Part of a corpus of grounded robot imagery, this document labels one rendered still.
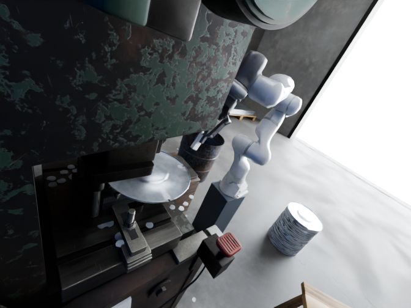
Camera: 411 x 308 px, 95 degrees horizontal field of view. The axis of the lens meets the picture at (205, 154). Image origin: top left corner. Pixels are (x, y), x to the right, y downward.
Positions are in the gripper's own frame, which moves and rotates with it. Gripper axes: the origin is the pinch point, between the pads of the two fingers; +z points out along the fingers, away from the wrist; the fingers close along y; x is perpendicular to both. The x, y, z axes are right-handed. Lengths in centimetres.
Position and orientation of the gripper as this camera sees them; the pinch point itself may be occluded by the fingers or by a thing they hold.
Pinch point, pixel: (198, 141)
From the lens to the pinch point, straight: 73.0
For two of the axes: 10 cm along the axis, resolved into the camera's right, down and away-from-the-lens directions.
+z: -5.7, 8.1, 1.2
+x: -4.9, -2.2, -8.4
